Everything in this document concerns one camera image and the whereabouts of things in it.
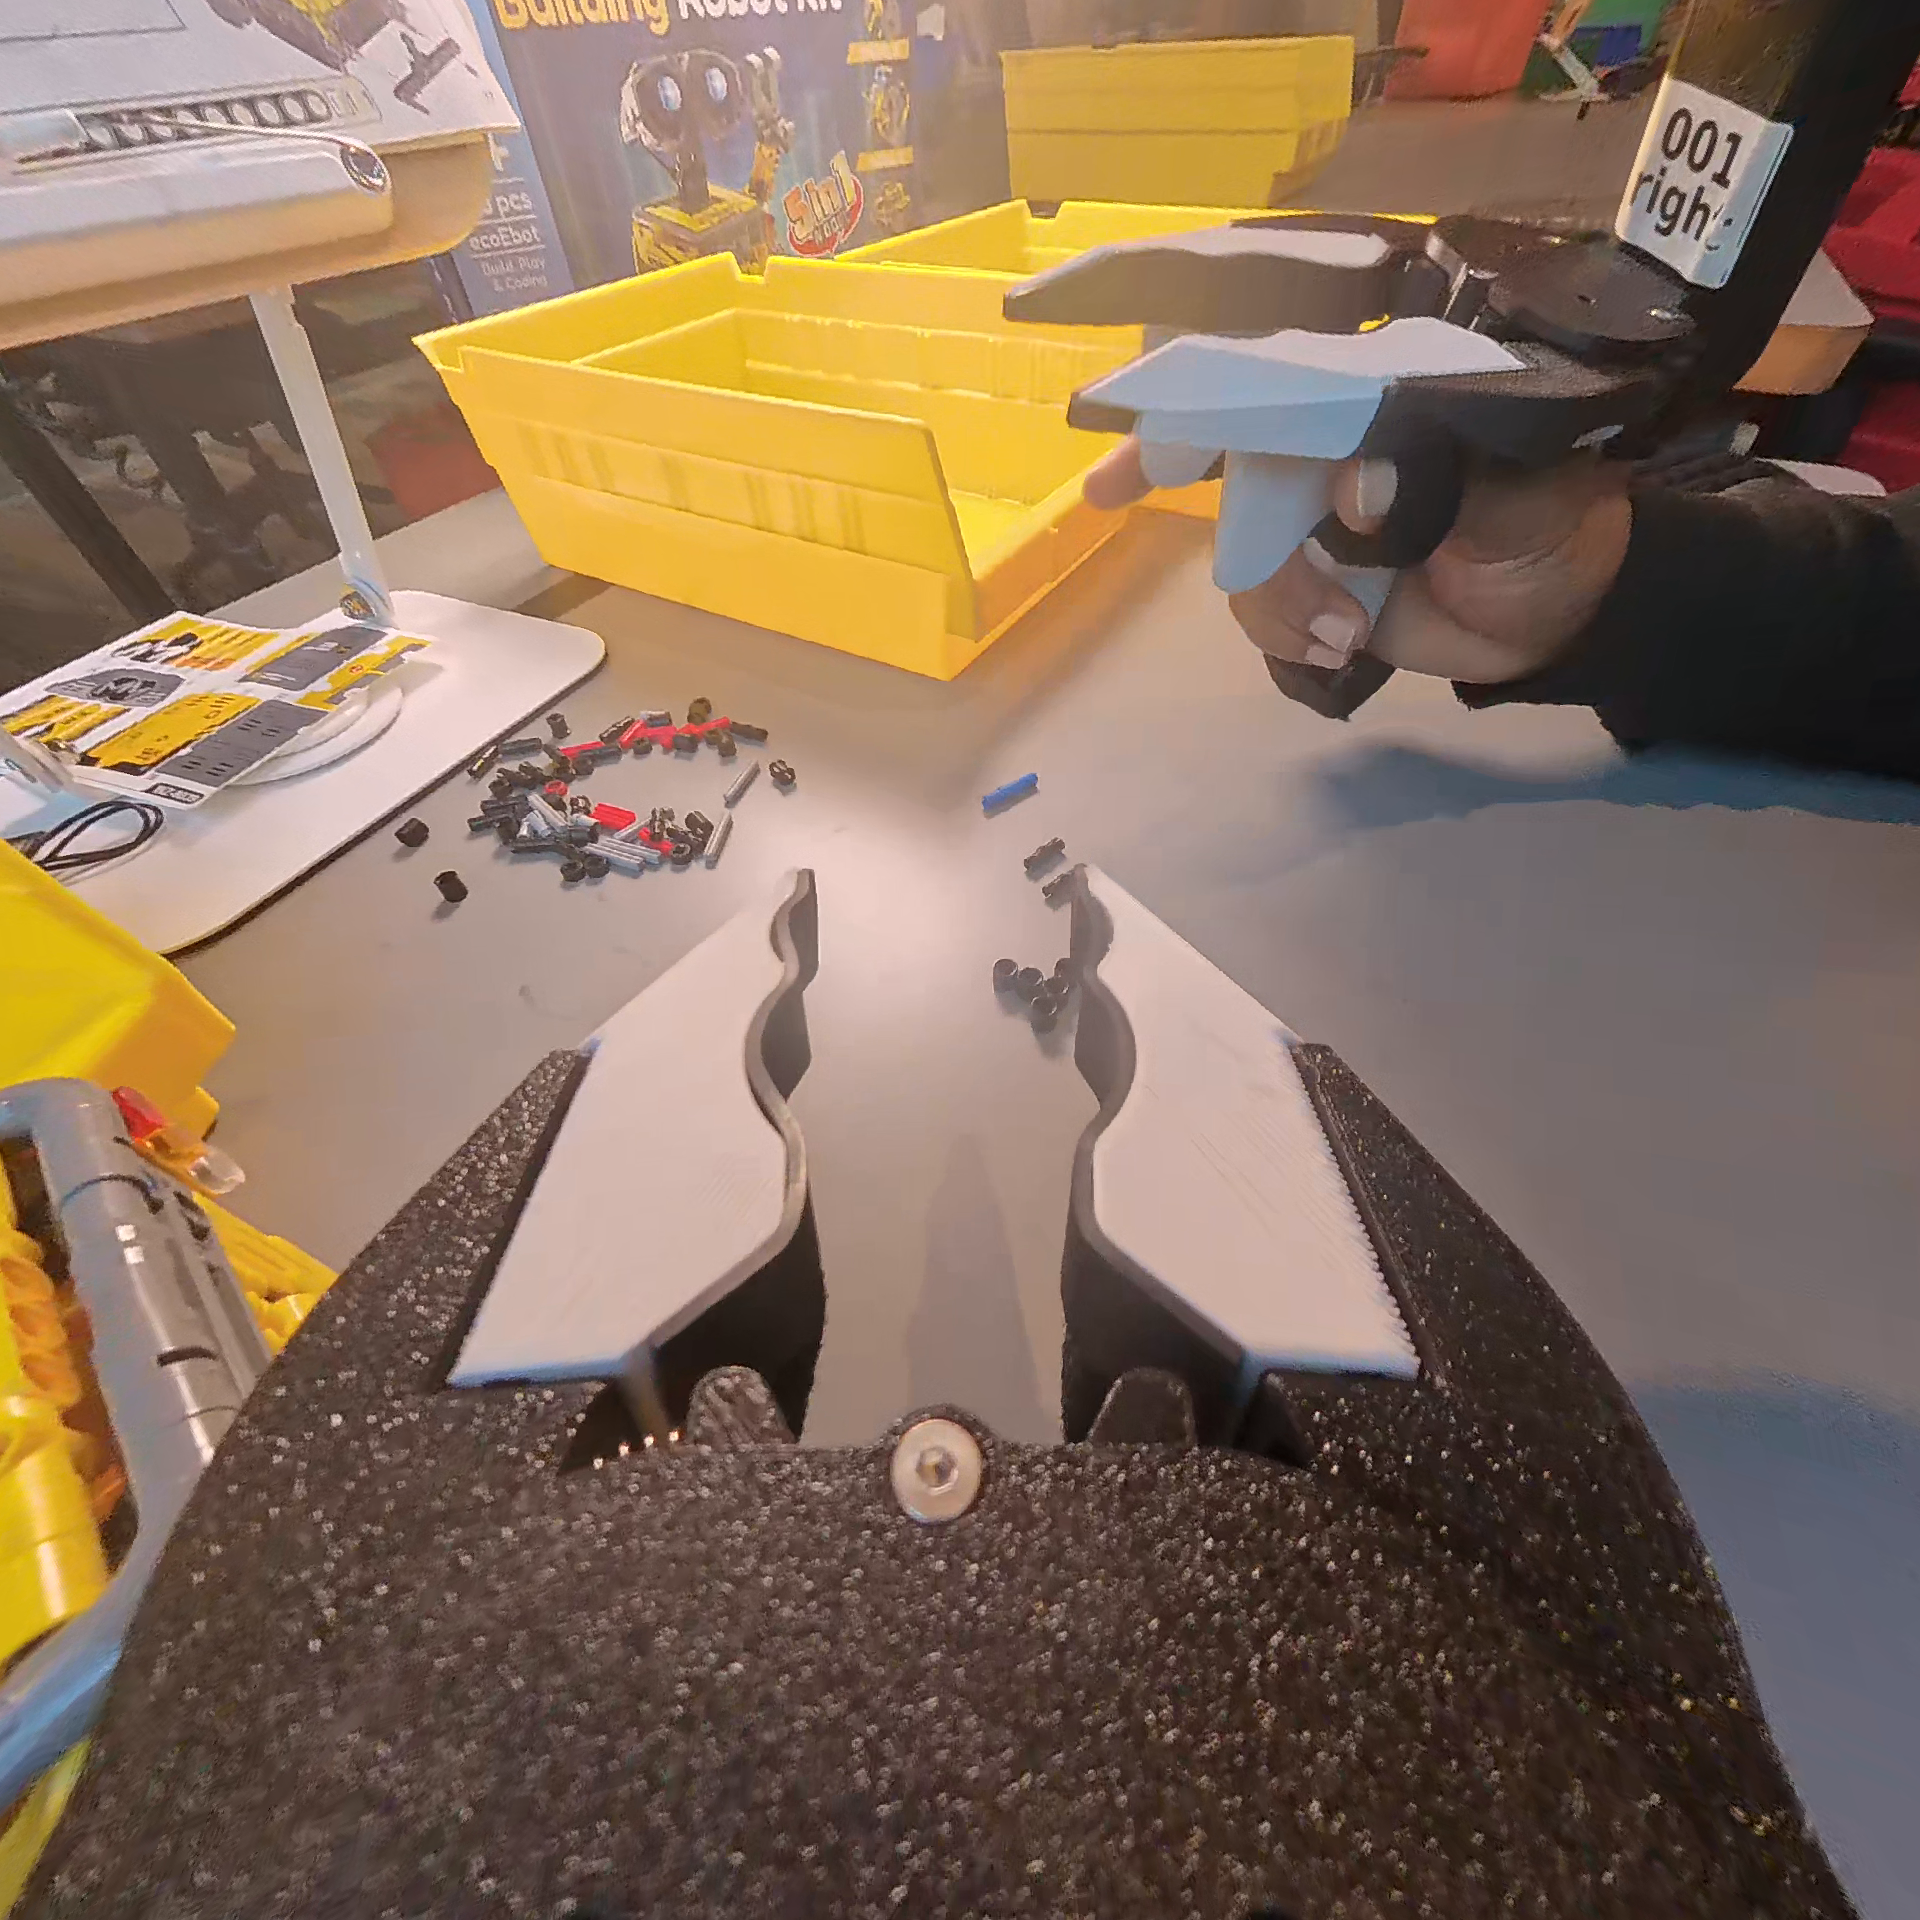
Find cluster of black brick pins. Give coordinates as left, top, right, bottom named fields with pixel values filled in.
left=991, top=840, right=1087, bottom=1038

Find yellow toy brick vehicle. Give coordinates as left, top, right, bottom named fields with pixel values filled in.
left=0, top=1080, right=339, bottom=1920

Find open instruction booklet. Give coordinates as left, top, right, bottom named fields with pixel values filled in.
left=0, top=0, right=518, bottom=174

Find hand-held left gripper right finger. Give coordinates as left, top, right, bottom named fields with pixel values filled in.
left=1059, top=864, right=1421, bottom=1428

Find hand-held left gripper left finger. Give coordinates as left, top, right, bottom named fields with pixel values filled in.
left=450, top=873, right=827, bottom=1428

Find grey desk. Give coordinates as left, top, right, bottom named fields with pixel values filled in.
left=0, top=480, right=1920, bottom=1920

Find person's right hand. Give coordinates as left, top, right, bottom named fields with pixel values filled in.
left=1081, top=434, right=1642, bottom=694

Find red plastic chair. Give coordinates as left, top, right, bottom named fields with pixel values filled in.
left=1815, top=144, right=1920, bottom=497

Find black cable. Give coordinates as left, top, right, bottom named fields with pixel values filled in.
left=11, top=793, right=170, bottom=880

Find dark printed cardboard box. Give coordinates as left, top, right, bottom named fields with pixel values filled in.
left=450, top=0, right=1009, bottom=318

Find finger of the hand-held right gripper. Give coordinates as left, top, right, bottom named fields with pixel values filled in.
left=1005, top=216, right=1455, bottom=338
left=1071, top=316, right=1534, bottom=460

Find yellow plastic bin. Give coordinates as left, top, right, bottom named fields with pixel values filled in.
left=1001, top=38, right=1358, bottom=214
left=0, top=926, right=237, bottom=1157
left=841, top=196, right=1381, bottom=529
left=421, top=252, right=1141, bottom=682

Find pile of small brick pieces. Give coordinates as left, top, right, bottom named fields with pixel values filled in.
left=393, top=696, right=805, bottom=909

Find building instruction booklet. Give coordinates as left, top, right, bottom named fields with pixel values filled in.
left=0, top=617, right=421, bottom=813

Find beige stand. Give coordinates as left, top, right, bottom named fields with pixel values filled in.
left=0, top=136, right=497, bottom=632

